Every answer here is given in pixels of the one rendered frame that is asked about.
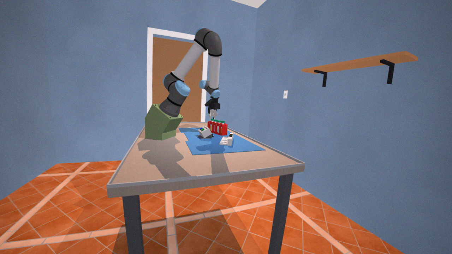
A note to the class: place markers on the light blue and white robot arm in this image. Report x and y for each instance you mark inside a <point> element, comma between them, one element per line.
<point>174,81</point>

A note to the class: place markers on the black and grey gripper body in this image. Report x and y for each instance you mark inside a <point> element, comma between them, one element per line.
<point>214,106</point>

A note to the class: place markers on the blue flat mat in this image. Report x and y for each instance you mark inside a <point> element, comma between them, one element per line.
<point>200,146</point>

